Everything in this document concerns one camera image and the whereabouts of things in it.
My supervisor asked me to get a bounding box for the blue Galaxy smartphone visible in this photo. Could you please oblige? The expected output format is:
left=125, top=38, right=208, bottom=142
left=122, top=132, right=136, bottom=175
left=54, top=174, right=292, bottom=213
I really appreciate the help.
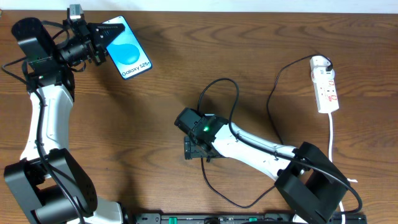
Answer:
left=104, top=16, right=152, bottom=80

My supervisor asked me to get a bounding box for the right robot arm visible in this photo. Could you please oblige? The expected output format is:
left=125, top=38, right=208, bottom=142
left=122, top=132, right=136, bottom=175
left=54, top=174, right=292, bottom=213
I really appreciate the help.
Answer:
left=174, top=108, right=349, bottom=223

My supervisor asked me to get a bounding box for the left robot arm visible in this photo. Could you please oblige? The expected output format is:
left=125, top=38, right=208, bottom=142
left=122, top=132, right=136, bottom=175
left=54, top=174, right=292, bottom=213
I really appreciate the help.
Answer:
left=4, top=17, right=131, bottom=223

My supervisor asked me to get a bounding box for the white USB charger adapter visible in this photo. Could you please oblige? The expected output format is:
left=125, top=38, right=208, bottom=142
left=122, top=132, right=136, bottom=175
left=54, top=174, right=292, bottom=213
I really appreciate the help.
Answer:
left=310, top=55, right=333, bottom=72

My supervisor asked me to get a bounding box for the white power strip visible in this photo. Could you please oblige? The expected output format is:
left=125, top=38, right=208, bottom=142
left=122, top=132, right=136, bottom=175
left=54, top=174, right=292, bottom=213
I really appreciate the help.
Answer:
left=311, top=67, right=339, bottom=114

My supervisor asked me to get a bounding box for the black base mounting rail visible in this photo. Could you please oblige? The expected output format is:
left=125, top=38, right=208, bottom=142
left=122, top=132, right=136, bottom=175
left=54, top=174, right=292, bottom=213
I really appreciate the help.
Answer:
left=133, top=212, right=368, bottom=224

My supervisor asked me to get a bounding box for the black left camera cable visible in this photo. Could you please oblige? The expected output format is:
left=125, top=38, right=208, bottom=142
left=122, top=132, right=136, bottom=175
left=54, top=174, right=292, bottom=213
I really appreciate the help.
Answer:
left=1, top=20, right=88, bottom=224

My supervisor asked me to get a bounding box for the black camera cable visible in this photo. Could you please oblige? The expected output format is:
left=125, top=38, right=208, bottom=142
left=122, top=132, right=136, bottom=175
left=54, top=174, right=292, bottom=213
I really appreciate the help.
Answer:
left=1, top=20, right=88, bottom=224
left=197, top=77, right=363, bottom=215

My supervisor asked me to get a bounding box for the white power strip cord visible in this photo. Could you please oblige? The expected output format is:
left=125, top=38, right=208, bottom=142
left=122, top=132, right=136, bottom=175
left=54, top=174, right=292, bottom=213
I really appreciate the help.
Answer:
left=327, top=112, right=346, bottom=224

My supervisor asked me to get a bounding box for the black right camera cable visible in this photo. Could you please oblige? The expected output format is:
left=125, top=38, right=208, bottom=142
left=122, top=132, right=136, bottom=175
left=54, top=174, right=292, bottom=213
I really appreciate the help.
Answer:
left=197, top=77, right=363, bottom=215

